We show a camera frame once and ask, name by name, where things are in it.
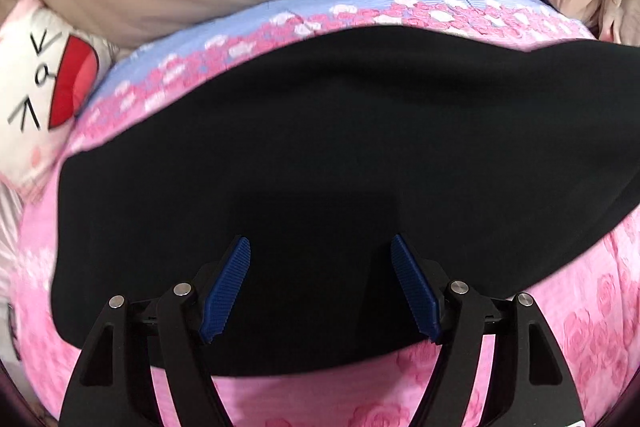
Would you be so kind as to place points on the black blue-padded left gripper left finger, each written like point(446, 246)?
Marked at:
point(112, 382)

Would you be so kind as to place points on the white cartoon face pillow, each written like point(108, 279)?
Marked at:
point(49, 69)

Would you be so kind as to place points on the black fleece-lined pants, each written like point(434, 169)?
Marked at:
point(501, 165)

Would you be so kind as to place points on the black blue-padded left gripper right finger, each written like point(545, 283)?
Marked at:
point(529, 383)

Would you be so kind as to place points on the pale floral blanket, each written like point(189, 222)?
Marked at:
point(619, 22)

